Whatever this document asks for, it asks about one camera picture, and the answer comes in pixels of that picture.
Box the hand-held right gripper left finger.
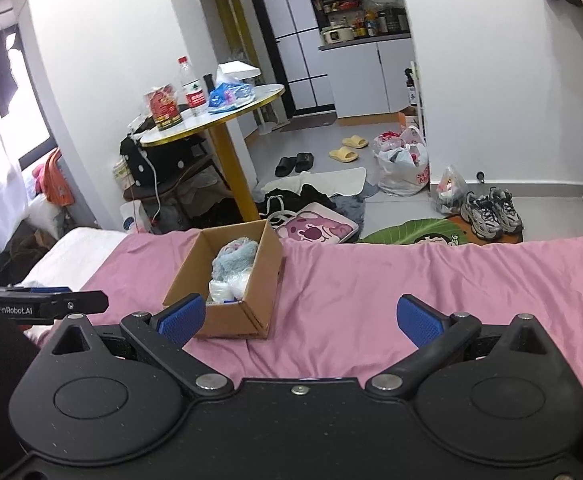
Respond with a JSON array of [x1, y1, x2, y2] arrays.
[[36, 293, 235, 396]]

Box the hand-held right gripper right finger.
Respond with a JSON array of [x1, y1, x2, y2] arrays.
[[365, 294, 571, 393]]

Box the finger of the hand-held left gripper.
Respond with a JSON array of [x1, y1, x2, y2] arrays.
[[0, 285, 73, 295], [42, 290, 110, 322]]

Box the blue-grey plush toy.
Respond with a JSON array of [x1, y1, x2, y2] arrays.
[[212, 237, 260, 282]]

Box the brown cardboard box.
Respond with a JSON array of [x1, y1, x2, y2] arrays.
[[162, 218, 285, 341]]

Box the white blanket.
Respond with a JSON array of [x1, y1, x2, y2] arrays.
[[20, 229, 128, 292]]

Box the pink bed sheet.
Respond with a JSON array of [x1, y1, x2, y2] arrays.
[[22, 226, 583, 387]]

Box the green leaf cartoon rug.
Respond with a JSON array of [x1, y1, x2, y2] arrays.
[[359, 218, 525, 246]]

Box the orange cloth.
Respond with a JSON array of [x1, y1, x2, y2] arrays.
[[41, 148, 75, 207]]

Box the grey sneaker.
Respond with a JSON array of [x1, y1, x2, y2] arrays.
[[460, 191, 504, 240], [489, 186, 524, 235]]

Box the clear plastic bag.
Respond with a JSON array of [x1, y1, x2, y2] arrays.
[[431, 164, 470, 216]]

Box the grey fluffy cloth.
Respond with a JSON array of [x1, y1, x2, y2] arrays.
[[331, 182, 380, 226]]

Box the wooden chair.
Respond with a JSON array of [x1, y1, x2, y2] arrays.
[[122, 149, 233, 222]]

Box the pink bear cushion pad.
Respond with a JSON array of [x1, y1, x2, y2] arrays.
[[270, 202, 360, 245]]

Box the white plastic shopping bag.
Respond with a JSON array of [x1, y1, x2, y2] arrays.
[[375, 126, 430, 197]]

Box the black polka dot bag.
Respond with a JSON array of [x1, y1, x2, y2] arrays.
[[120, 134, 208, 189]]

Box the white towel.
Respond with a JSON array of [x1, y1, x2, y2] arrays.
[[264, 167, 367, 199]]

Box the round gold-rimmed table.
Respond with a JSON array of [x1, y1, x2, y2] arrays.
[[139, 83, 287, 224]]

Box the red snack package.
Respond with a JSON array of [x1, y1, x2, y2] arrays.
[[144, 83, 183, 133]]

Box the clear water bottle red label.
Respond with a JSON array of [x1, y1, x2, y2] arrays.
[[176, 56, 208, 119]]

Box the blue plastic packet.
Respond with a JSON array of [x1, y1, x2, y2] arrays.
[[207, 77, 255, 114]]

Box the black spray bottle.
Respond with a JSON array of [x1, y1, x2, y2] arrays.
[[405, 67, 419, 109]]

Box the white kitchen cabinet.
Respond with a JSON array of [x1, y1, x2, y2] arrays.
[[318, 36, 417, 119]]

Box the white tissue box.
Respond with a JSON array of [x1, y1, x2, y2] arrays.
[[216, 59, 262, 84]]

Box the white rice cooker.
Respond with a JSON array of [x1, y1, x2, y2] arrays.
[[321, 24, 355, 45]]

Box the black-framed sliding door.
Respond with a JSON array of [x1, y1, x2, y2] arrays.
[[241, 0, 337, 117]]

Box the white cable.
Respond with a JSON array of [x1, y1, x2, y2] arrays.
[[140, 135, 163, 224]]

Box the black hoodie white drawstrings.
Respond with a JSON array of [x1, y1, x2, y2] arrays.
[[256, 184, 337, 222]]

